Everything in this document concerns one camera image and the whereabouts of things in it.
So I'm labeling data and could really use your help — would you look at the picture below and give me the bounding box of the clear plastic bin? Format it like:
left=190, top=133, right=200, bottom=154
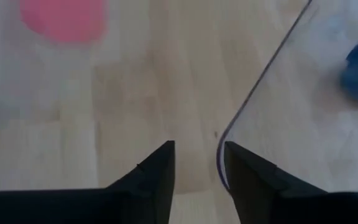
left=216, top=0, right=358, bottom=194

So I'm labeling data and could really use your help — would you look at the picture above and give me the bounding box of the pink bandage roll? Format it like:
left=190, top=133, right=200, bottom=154
left=19, top=0, right=107, bottom=44

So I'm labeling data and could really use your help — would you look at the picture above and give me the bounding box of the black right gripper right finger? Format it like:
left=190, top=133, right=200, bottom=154
left=224, top=141, right=328, bottom=224

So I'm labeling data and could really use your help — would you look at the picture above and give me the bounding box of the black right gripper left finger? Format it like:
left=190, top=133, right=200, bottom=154
left=105, top=140, right=176, bottom=224

